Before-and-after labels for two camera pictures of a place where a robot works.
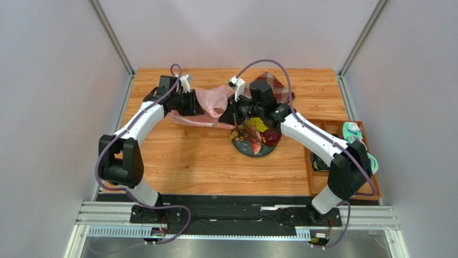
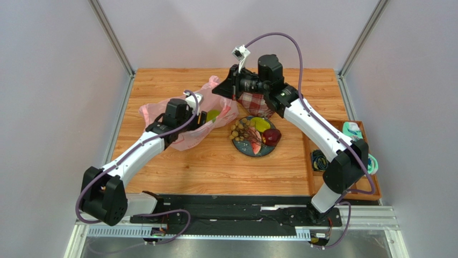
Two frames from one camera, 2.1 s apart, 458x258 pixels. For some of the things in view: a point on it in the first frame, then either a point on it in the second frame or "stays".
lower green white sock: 373,163 stays
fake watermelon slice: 256,148 stays
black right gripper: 233,113 to 233,83
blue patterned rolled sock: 317,164 stays
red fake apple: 271,136 stays
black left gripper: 193,108 to 202,120
